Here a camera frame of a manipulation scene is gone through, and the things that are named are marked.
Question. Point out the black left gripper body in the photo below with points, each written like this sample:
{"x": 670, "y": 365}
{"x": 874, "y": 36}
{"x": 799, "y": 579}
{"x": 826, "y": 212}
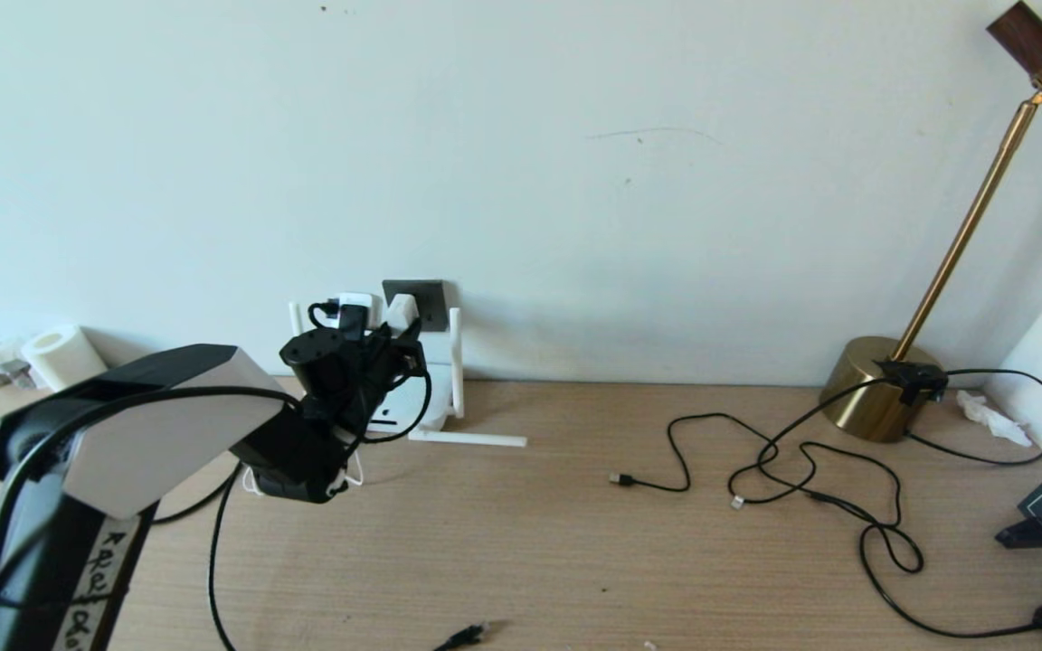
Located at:
{"x": 376, "y": 375}

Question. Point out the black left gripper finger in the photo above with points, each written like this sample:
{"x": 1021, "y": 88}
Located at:
{"x": 414, "y": 348}
{"x": 383, "y": 330}

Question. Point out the white power adapter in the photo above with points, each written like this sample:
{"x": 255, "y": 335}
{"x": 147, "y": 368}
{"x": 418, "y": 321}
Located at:
{"x": 402, "y": 312}

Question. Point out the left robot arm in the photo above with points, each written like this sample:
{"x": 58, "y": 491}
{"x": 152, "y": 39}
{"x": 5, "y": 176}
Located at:
{"x": 150, "y": 434}

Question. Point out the white router with antennas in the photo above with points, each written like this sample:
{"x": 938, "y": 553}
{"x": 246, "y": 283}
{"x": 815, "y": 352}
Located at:
{"x": 456, "y": 362}

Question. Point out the white toilet paper roll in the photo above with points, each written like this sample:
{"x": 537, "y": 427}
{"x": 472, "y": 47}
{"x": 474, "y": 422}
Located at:
{"x": 55, "y": 357}

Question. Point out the small clear container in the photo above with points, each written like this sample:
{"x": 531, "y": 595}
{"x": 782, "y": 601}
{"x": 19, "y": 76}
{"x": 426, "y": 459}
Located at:
{"x": 4, "y": 357}

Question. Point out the gold desk lamp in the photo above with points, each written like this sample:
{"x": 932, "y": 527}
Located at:
{"x": 865, "y": 389}

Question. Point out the crumpled white tissue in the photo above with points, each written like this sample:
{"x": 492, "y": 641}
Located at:
{"x": 991, "y": 420}

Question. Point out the grey wall socket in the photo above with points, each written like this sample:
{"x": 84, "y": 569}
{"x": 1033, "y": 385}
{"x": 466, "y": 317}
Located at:
{"x": 431, "y": 306}

